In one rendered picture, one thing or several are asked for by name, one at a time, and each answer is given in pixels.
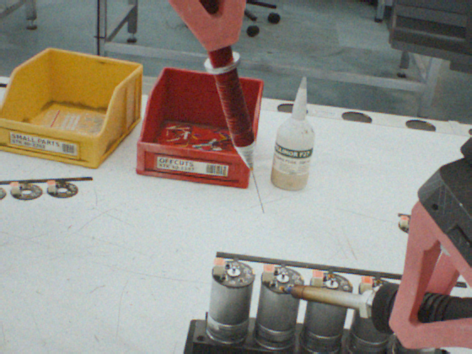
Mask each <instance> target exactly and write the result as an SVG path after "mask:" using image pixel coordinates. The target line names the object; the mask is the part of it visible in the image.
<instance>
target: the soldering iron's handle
mask: <svg viewBox="0 0 472 354"><path fill-rule="evenodd" d="M399 288H400V284H399V283H394V282H387V283H384V284H383V285H382V286H381V287H380V288H379V289H378V290H377V292H376V294H375V296H374V298H373V300H372V304H371V318H372V322H373V325H374V327H375V328H376V330H377V331H379V332H381V333H385V334H390V335H392V334H394V331H393V329H392V328H391V326H390V324H389V321H390V317H391V314H392V311H393V308H394V303H395V299H396V297H397V293H398V291H399ZM417 318H418V319H419V320H420V321H421V322H422V323H424V324H425V323H432V322H439V321H446V320H454V319H467V318H472V298H471V297H465V298H461V297H457V296H451V295H445V294H440V293H434V292H425V295H424V297H423V299H422V301H421V305H420V307H419V309H418V312H417Z"/></svg>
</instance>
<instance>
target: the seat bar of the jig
mask: <svg viewBox="0 0 472 354"><path fill-rule="evenodd" d="M207 320H208V311H206V319H197V322H196V330H195V334H194V338H193V343H192V354H313V353H311V352H309V351H307V350H305V349H304V348H303V347H302V345H301V343H300V336H301V331H302V327H303V323H299V322H297V328H296V333H295V338H294V343H293V344H292V345H291V346H290V347H288V348H287V349H284V350H270V349H266V348H264V347H262V346H260V345H259V344H257V343H256V342H255V339H254V337H253V333H254V327H255V317H249V327H248V333H247V336H246V337H245V338H244V339H243V340H242V341H239V342H236V343H222V342H219V341H215V340H213V338H211V337H210V336H209V335H208V334H207ZM348 331H349V329H348V328H344V330H343V335H342V338H341V346H340V350H339V351H338V352H337V353H335V354H351V353H350V352H349V351H348V350H347V349H346V339H347V335H348ZM395 335H396V334H392V335H391V337H390V341H389V346H387V350H386V353H385V354H394V353H393V351H392V347H393V344H394V338H395ZM434 354H442V350H441V347H436V349H435V351H434Z"/></svg>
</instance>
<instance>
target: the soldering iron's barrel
mask: <svg viewBox="0 0 472 354"><path fill-rule="evenodd" d="M291 294H292V296H293V297H294V298H298V299H302V300H304V301H311V302H316V303H324V304H329V305H333V306H337V307H342V308H349V309H354V310H359V312H360V316H361V317H364V318H368V319H372V318H371V304H372V300H373V298H374V296H375V294H376V291H373V290H367V289H366V290H365V291H364V293H363V294H362V295H360V294H355V293H350V292H341V291H336V290H331V289H326V288H321V287H311V286H310V285H302V284H294V285H293V286H292V288H291Z"/></svg>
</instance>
